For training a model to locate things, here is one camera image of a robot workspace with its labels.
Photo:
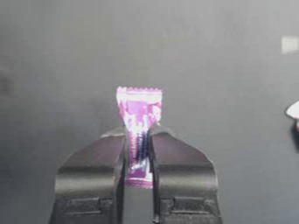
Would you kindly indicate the pink candy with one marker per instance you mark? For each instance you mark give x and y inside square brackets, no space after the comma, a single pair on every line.
[139,110]

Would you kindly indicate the black and white candy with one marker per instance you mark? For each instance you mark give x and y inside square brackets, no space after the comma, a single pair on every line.
[296,112]

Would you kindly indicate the small white square patch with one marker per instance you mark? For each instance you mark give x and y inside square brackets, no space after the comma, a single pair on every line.
[290,44]

